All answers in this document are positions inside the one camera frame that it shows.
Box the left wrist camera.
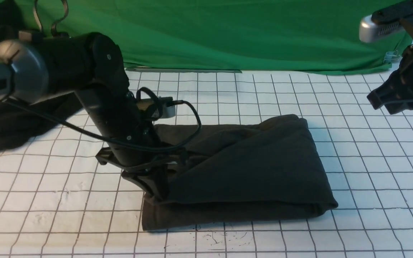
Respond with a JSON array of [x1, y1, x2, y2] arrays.
[[135, 96, 176, 119]]

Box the metal binder clip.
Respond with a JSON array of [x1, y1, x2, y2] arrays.
[[383, 51, 402, 64]]

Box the white grid table mat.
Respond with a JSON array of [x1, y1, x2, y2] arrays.
[[0, 71, 413, 258]]

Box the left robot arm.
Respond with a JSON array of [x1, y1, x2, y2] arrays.
[[0, 33, 186, 200]]

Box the green backdrop cloth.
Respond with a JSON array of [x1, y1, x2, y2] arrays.
[[13, 0, 413, 75]]

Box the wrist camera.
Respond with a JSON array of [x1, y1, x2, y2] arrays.
[[135, 96, 176, 119], [359, 0, 413, 43]]

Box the black garment pile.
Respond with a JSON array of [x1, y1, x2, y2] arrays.
[[0, 0, 82, 152]]

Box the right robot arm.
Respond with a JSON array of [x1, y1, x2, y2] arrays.
[[367, 44, 413, 115]]

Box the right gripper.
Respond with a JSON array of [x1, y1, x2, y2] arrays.
[[367, 45, 413, 115]]

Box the gray long-sleeve top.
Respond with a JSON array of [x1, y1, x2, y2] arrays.
[[142, 114, 339, 231]]

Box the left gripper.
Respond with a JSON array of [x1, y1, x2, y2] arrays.
[[95, 146, 189, 201]]

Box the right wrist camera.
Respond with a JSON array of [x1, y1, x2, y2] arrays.
[[359, 0, 413, 43]]

